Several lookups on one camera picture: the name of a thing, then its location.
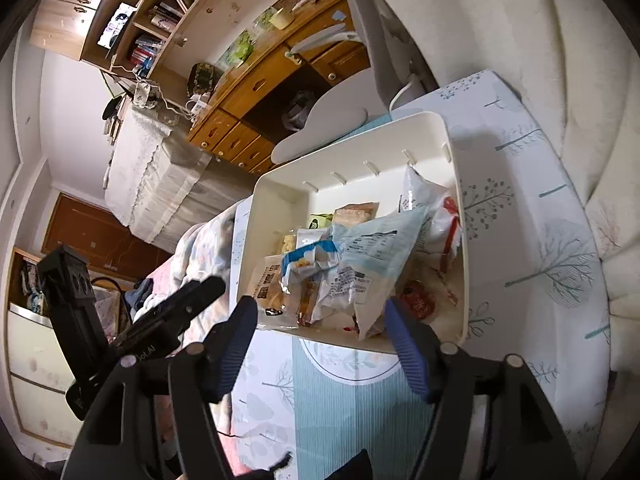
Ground floral fleece blanket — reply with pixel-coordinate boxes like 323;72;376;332
145;200;251;341

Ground black cable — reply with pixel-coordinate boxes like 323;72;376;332
87;275;133;326

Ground white cabinet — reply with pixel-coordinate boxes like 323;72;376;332
5;247;96;448

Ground striped teal placemat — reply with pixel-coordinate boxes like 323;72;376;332
291;110;453;480

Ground black cap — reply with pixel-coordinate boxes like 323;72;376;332
102;95;127;122

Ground small white sachet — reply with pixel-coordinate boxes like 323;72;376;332
295;227;333;251

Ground white plastic storage bin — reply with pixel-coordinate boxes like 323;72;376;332
234;112;473;356

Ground dark floral bag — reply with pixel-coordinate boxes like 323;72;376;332
186;62;221;95

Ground red walnut date packet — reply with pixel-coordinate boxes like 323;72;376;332
397;280;458;321

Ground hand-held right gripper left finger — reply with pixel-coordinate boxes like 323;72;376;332
60;296;260;480

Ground blue white snack packet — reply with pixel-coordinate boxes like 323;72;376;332
280;239;341;286

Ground brown wafer packet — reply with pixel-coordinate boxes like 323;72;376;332
332;202;381;223

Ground orange puff snack packet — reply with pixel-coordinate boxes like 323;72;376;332
247;260;321;328

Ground dark blue cloth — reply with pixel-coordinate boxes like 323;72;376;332
125;280;156;311

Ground large white snack packet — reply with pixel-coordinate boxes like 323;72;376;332
312;205;431;341

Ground wooden bookshelf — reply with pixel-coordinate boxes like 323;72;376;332
30;0;311;91

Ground rows of books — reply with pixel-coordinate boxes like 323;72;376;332
132;0;211;66

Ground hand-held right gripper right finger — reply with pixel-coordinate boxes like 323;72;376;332
384;299;583;480

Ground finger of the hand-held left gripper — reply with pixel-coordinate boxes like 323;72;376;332
150;276;227;333

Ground brown wooden door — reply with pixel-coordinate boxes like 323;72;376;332
42;192;173;281

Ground clear yellow puffs packet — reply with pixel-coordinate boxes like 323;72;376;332
277;232;301;261

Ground cream cup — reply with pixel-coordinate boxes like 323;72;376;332
270;7;298;31

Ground stack of books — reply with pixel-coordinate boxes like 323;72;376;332
102;112;126;146

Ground wooden desk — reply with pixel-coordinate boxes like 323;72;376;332
186;0;373;176

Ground leaf print tablecloth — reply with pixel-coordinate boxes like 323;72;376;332
215;67;616;480

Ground grey office chair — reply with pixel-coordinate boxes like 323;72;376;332
270;0;441;166

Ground white power strip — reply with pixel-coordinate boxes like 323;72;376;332
127;80;156;108

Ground trash bin with bag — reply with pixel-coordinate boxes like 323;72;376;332
282;91;318;131

